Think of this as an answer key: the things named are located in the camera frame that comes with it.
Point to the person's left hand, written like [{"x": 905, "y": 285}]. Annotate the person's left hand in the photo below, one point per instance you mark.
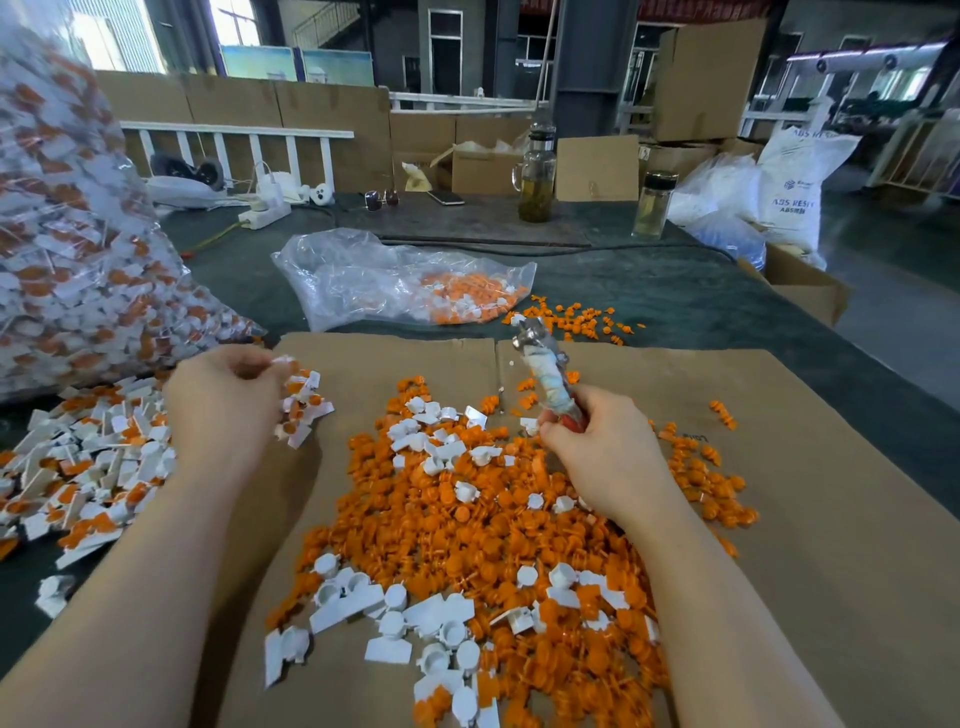
[{"x": 225, "y": 408}]

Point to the person's right hand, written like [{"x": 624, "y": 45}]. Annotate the person's right hand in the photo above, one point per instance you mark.
[{"x": 608, "y": 458}]

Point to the orange white plastic piece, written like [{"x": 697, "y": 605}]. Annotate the orange white plastic piece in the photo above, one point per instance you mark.
[{"x": 305, "y": 413}]

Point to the pile of orange and white parts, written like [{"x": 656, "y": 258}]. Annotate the pile of orange and white parts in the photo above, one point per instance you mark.
[{"x": 503, "y": 578}]

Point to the pile of assembled white-orange parts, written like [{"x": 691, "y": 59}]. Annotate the pile of assembled white-orange parts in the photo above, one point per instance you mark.
[{"x": 75, "y": 480}]

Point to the person's left forearm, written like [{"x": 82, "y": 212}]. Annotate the person's left forearm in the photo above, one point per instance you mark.
[{"x": 113, "y": 615}]

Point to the person's right forearm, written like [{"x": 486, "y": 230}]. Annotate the person's right forearm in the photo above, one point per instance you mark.
[{"x": 735, "y": 653}]

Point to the scatter of orange offcuts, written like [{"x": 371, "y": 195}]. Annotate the scatter of orange offcuts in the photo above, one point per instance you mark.
[{"x": 578, "y": 320}]

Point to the large clear bag of seals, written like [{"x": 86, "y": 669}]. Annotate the large clear bag of seals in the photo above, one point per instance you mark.
[{"x": 93, "y": 285}]

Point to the small clear plastic bag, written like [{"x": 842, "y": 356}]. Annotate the small clear plastic bag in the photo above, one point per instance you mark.
[{"x": 357, "y": 279}]

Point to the white power strip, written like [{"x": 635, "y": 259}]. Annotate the white power strip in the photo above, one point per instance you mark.
[{"x": 266, "y": 213}]

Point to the white oval plastic device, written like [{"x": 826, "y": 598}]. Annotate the white oval plastic device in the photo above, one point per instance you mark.
[{"x": 180, "y": 192}]

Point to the open brown cardboard box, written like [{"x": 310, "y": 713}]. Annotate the open brown cardboard box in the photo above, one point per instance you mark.
[{"x": 795, "y": 284}]

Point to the glass bottle with black lid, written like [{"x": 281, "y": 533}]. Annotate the glass bottle with black lid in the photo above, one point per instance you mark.
[{"x": 654, "y": 204}]

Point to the clear blue plastic bag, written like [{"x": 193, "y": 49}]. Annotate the clear blue plastic bag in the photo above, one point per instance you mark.
[{"x": 719, "y": 212}]

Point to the flat brown cardboard panel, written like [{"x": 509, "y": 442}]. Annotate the flat brown cardboard panel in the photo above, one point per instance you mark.
[{"x": 597, "y": 168}]

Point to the glass tea jar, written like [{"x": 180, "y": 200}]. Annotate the glass tea jar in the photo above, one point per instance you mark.
[{"x": 536, "y": 176}]

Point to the black phone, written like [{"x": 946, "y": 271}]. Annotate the black phone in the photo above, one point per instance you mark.
[{"x": 447, "y": 198}]

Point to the open cardboard box with paper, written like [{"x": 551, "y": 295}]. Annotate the open cardboard box with paper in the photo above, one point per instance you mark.
[{"x": 480, "y": 171}]

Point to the row of upright cardboard sheets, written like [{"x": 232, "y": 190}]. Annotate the row of upright cardboard sheets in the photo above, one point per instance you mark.
[{"x": 354, "y": 111}]

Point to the white woven sack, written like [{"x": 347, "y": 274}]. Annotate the white woven sack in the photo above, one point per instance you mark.
[{"x": 806, "y": 185}]

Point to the tall brown cardboard box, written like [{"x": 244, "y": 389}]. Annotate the tall brown cardboard box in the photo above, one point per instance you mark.
[{"x": 710, "y": 80}]

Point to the dark steel pillar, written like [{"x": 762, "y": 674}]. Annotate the dark steel pillar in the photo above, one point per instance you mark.
[{"x": 594, "y": 66}]

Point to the white metal rack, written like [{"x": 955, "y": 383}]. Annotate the white metal rack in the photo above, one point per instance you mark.
[{"x": 930, "y": 147}]

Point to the white railing frame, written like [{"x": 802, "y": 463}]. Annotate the white railing frame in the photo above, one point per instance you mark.
[{"x": 236, "y": 131}]

